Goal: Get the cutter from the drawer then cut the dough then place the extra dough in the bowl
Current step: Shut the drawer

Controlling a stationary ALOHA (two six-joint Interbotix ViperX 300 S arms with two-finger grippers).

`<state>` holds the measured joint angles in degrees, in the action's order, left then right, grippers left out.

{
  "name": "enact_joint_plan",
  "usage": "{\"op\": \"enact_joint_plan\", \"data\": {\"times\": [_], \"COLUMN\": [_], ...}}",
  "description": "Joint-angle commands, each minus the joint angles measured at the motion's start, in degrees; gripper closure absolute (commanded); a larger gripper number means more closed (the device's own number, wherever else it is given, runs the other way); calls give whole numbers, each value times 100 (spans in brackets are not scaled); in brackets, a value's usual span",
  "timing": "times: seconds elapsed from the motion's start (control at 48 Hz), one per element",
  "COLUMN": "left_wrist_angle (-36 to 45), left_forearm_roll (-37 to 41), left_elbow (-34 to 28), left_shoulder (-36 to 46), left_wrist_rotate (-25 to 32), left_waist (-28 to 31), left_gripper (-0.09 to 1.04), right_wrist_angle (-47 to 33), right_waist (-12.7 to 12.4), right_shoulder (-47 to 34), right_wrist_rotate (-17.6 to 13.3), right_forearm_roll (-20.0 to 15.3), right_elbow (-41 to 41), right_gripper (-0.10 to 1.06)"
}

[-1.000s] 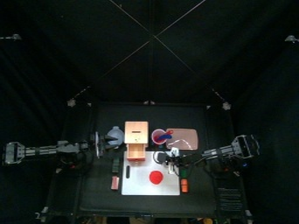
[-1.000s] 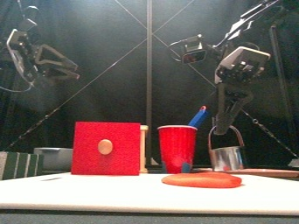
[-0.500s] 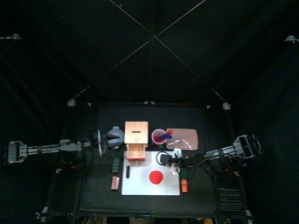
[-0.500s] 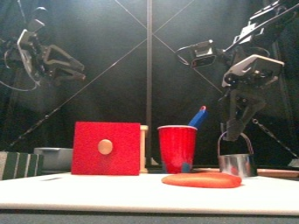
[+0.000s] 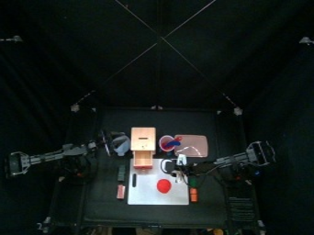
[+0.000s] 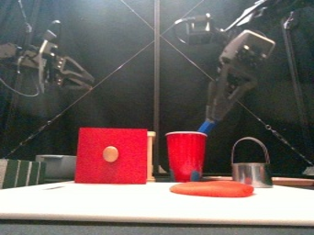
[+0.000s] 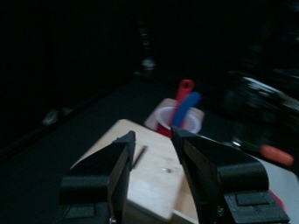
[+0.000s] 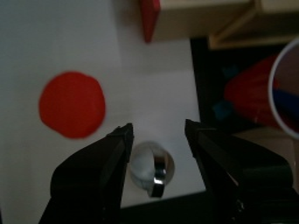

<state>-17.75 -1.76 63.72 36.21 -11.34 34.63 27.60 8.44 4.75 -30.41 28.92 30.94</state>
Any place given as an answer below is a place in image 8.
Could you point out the white cutting board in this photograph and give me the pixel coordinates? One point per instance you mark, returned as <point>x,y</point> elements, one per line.
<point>155,87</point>

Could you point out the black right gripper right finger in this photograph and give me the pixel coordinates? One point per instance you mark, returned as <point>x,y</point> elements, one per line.
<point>241,175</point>

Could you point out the round metal dough cutter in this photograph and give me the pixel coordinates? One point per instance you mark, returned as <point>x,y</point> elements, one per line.
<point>150,169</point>

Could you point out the red drawer front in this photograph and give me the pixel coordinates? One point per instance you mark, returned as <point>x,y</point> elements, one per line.
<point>150,17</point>

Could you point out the light wooden drawer unit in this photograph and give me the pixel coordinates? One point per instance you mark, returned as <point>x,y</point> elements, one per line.
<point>202,17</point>

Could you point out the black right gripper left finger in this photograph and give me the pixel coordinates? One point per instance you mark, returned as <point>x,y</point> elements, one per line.
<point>90,175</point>

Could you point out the flat red dough disc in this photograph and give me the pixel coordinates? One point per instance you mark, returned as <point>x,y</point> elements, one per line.
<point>73,105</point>

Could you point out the red plastic cup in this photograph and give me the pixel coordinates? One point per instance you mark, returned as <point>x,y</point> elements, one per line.
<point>251,93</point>

